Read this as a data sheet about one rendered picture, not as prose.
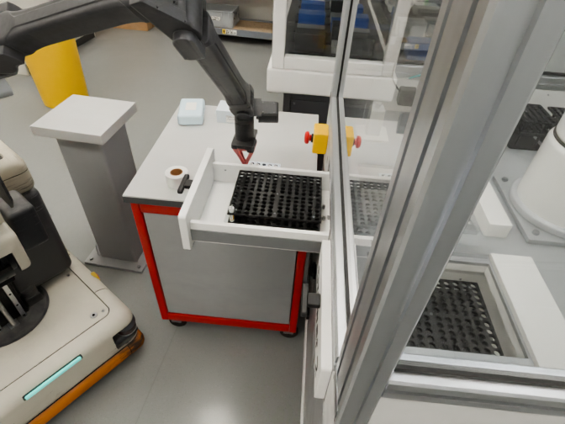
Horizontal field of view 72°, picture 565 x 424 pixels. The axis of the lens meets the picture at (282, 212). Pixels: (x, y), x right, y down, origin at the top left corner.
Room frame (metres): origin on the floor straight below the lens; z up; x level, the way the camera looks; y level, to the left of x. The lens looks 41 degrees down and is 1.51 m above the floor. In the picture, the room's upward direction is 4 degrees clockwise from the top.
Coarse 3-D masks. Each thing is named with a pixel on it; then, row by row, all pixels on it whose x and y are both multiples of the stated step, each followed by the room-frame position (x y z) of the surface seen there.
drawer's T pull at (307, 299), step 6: (306, 288) 0.46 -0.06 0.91; (306, 294) 0.45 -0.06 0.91; (312, 294) 0.45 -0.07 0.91; (318, 294) 0.45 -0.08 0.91; (306, 300) 0.43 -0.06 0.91; (312, 300) 0.43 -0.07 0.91; (318, 300) 0.43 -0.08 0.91; (306, 306) 0.42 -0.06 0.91; (312, 306) 0.43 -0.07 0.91; (318, 306) 0.42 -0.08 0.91; (300, 312) 0.41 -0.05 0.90; (306, 312) 0.41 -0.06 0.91
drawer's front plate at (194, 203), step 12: (204, 156) 0.86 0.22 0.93; (204, 168) 0.81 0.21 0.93; (204, 180) 0.79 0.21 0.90; (192, 192) 0.71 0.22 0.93; (204, 192) 0.78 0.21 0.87; (192, 204) 0.67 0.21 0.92; (204, 204) 0.77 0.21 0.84; (180, 216) 0.62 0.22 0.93; (192, 216) 0.66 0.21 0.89; (180, 228) 0.62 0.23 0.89; (192, 240) 0.64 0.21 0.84
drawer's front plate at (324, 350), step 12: (324, 240) 0.58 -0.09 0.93; (324, 252) 0.54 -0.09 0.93; (324, 264) 0.51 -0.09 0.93; (324, 276) 0.48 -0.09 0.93; (324, 288) 0.45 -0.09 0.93; (324, 300) 0.42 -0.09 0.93; (324, 312) 0.40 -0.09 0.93; (324, 324) 0.37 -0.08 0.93; (324, 336) 0.35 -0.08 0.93; (324, 348) 0.33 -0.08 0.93; (324, 360) 0.31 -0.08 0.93; (324, 372) 0.29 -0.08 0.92; (324, 384) 0.29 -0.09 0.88; (324, 396) 0.29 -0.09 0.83
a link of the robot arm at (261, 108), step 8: (256, 104) 0.99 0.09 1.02; (264, 104) 1.00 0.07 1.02; (272, 104) 1.00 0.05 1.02; (240, 112) 0.93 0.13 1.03; (256, 112) 0.98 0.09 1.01; (264, 112) 0.98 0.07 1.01; (272, 112) 0.98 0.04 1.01; (240, 120) 0.96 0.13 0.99; (248, 120) 0.96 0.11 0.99; (264, 120) 0.99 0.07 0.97; (272, 120) 0.99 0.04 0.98
